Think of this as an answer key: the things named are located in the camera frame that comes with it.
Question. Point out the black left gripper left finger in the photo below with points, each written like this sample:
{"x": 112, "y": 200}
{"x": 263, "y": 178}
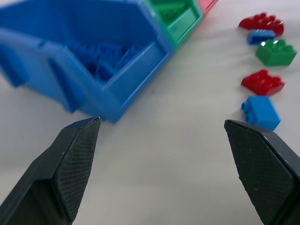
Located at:
{"x": 58, "y": 168}

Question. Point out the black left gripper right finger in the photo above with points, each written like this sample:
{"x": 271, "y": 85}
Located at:
{"x": 262, "y": 168}

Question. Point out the large blue building brick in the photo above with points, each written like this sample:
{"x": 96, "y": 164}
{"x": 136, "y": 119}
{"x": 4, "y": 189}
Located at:
{"x": 261, "y": 112}

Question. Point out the red toy building brick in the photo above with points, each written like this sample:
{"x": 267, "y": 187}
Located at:
{"x": 262, "y": 22}
{"x": 262, "y": 83}

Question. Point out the blue plastic storage bin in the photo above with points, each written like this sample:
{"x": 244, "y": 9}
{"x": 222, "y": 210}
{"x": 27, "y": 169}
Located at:
{"x": 70, "y": 58}

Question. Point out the green toy building brick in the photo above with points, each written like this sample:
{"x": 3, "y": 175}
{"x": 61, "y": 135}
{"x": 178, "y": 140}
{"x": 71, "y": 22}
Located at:
{"x": 275, "y": 52}

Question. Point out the blue bricks pile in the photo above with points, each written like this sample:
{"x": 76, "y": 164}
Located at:
{"x": 105, "y": 61}

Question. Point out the small blue building brick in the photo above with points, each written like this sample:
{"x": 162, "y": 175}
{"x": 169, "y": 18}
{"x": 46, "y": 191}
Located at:
{"x": 260, "y": 36}

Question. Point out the green plastic storage bin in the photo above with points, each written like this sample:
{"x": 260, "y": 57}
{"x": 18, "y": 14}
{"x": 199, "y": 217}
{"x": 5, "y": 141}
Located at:
{"x": 182, "y": 21}

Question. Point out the red plastic storage bin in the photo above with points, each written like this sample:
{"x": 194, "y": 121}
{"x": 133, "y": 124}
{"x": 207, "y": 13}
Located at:
{"x": 206, "y": 5}

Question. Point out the green brick in bin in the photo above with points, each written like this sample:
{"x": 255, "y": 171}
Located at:
{"x": 170, "y": 10}

